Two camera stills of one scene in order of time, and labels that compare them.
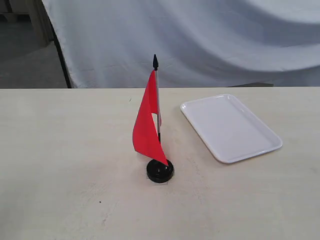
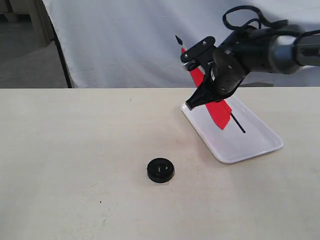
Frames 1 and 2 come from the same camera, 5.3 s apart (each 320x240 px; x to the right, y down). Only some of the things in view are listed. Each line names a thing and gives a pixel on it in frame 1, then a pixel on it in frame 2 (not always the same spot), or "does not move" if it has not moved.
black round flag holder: x=159 y=172 does not move
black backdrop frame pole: x=57 y=42 does not move
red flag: x=146 y=134 → x=221 y=110
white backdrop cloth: x=197 y=43 does not move
